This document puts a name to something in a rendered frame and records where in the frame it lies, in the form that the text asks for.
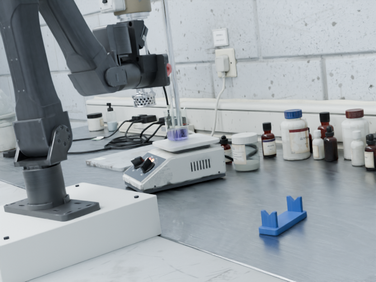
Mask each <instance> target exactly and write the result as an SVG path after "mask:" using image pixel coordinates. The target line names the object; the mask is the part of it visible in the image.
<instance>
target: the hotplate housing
mask: <svg viewBox="0 0 376 282"><path fill-rule="evenodd" d="M148 153H151V154H154V155H157V156H159V157H162V158H165V159H166V160H165V161H164V162H163V163H162V164H161V165H160V166H158V167H157V168H156V169H155V170H154V171H153V172H152V173H151V174H150V175H148V176H147V177H146V178H145V179H144V180H143V181H141V182H140V181H138V180H136V179H134V178H132V177H130V176H128V175H126V174H124V175H123V180H124V181H125V184H126V185H127V186H129V187H131V188H132V189H134V190H136V191H138V192H141V193H145V194H151V193H153V192H157V191H162V190H167V189H171V188H174V187H179V186H184V185H189V184H194V183H197V182H202V181H206V180H211V179H216V178H219V177H224V176H225V171H226V165H225V155H224V148H222V146H219V145H215V144H209V145H204V146H200V147H195V148H189V149H184V150H180V151H174V152H170V151H167V150H164V149H161V148H157V149H152V150H151V151H148Z"/></svg>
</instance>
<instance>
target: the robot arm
mask: <svg viewBox="0 0 376 282"><path fill-rule="evenodd" d="M39 12H40V14H41V15H42V17H43V19H44V21H45V22H46V24H47V26H48V28H49V29H50V31H51V33H52V34H53V36H54V37H55V39H56V41H57V43H58V45H59V47H60V49H61V51H62V53H63V55H64V57H65V61H66V65H67V67H68V69H69V70H70V72H69V73H68V74H67V75H68V77H69V79H70V80H71V82H72V83H73V86H74V88H75V89H76V90H77V92H78V93H79V94H80V95H81V96H84V97H86V96H94V95H103V94H108V93H115V92H117V91H123V90H129V89H133V90H134V89H143V88H153V87H166V86H169V85H170V77H169V75H170V73H171V72H172V67H171V65H170V64H169V61H168V55H167V54H146V55H140V52H139V50H141V49H142V48H143V47H144V43H145V40H146V37H147V33H148V28H147V27H146V25H145V24H144V21H143V20H131V21H124V22H117V23H116V24H111V25H103V26H99V27H94V28H93V29H92V31H91V30H90V28H89V27H88V25H87V23H86V21H85V19H84V18H83V16H82V14H81V12H80V10H79V8H78V6H77V5H76V3H75V1H74V0H0V33H1V37H2V41H3V45H4V50H5V53H6V57H7V62H8V66H9V69H10V74H11V78H12V84H13V89H14V93H15V103H16V107H15V113H16V117H17V121H13V122H12V125H13V129H14V132H15V137H16V141H17V142H16V146H15V148H17V149H16V154H15V158H14V166H15V167H23V170H22V174H23V179H24V183H25V188H26V193H27V198H26V199H22V200H19V201H15V202H13V203H10V204H6V205H4V206H3V207H4V212H7V213H13V214H19V215H26V216H30V217H36V218H43V219H48V220H55V221H59V222H67V221H70V220H73V219H76V218H79V217H81V216H84V215H87V214H89V213H93V212H95V211H98V210H100V204H99V202H95V201H85V200H76V199H70V196H69V194H67V192H66V188H65V183H64V177H63V172H62V167H61V162H62V161H65V160H67V159H68V158H67V154H68V151H69V149H70V148H71V145H72V141H73V133H72V128H71V124H70V120H69V115H68V111H63V108H62V103H61V100H60V99H59V97H58V95H57V92H56V90H55V87H54V83H53V80H52V77H51V73H50V69H49V64H48V59H47V56H46V51H45V46H44V42H43V37H42V33H41V27H40V20H39Z"/></svg>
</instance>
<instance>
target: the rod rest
mask: <svg viewBox="0 0 376 282"><path fill-rule="evenodd" d="M286 201H287V208H288V210H287V211H285V212H283V213H282V214H280V215H278V216H277V211H273V212H272V213H271V214H270V215H269V214H268V212H267V211H266V210H261V220H262V226H260V227H259V228H258V231H259V234H266V235H272V236H278V235H279V234H281V233H283V232H284V231H286V230H287V229H289V228H290V227H292V226H293V225H295V224H297V223H298V222H300V221H301V220H303V219H304V218H306V217H307V211H306V210H303V204H302V197H301V196H299V197H297V198H296V199H295V200H294V199H293V198H292V197H291V196H290V195H288V196H286Z"/></svg>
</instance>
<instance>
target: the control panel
mask: <svg viewBox="0 0 376 282"><path fill-rule="evenodd" d="M147 157H149V158H150V160H152V159H154V160H153V161H152V162H154V163H155V166H154V167H153V168H152V169H151V170H150V171H148V172H147V173H143V172H142V169H141V168H138V169H134V165H132V166H131V167H130V168H129V169H128V170H126V171H125V172H124V173H125V174H126V175H128V176H130V177H132V178H134V179H136V180H138V181H140V182H141V181H143V180H144V179H145V178H146V177H147V176H148V175H150V174H151V173H152V172H153V171H154V170H155V169H156V168H157V167H158V166H160V165H161V164H162V163H163V162H164V161H165V160H166V159H165V158H162V157H159V156H157V155H154V154H151V153H148V152H147V153H146V154H145V155H144V156H143V157H142V158H143V159H146V158H147Z"/></svg>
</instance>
